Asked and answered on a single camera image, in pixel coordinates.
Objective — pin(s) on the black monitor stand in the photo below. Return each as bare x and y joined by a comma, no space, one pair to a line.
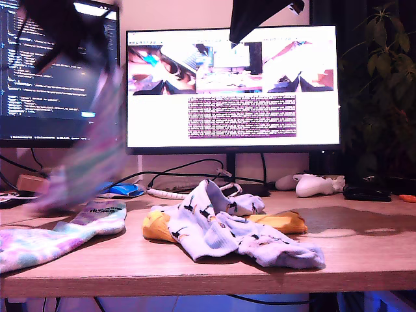
231,167

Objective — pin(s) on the pale blue toucan sock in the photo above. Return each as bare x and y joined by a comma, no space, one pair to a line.
286,253
211,227

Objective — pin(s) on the dark-screen computer monitor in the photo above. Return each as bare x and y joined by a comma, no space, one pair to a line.
48,104

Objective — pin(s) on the yellow sock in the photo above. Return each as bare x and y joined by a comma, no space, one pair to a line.
156,230

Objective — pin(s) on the black pouch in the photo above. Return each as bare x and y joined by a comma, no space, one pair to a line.
367,194

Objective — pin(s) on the black white printed card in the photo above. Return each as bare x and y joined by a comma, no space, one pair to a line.
13,199

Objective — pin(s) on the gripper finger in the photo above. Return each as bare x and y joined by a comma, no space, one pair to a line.
74,37
253,16

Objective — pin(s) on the tie-dye Hugging Face sock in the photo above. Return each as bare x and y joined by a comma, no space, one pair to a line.
39,242
84,162

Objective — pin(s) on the white game controller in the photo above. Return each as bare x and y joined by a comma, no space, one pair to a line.
286,182
313,188

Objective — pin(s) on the small orange object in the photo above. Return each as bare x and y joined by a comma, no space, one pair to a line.
408,198

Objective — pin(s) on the white-screen computer monitor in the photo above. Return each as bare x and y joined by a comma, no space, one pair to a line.
234,146

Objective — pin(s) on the green houseplant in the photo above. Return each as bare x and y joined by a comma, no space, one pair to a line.
383,65

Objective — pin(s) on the blue plastic packet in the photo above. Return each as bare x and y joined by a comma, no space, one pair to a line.
123,189

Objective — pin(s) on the small cardboard box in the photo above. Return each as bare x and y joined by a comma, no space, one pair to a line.
31,183

